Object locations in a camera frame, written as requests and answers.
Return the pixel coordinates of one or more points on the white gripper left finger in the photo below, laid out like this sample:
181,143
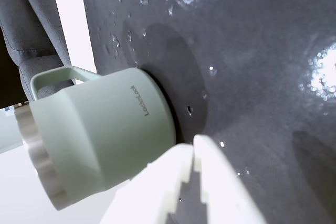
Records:
147,195

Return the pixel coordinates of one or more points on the grey fabric chair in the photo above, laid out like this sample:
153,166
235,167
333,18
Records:
26,24

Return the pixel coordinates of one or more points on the pale green steel mug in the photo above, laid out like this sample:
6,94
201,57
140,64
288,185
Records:
105,134

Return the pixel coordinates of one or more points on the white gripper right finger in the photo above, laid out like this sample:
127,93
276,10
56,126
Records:
225,197

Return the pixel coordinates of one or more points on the black table mat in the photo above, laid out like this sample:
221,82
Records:
249,64

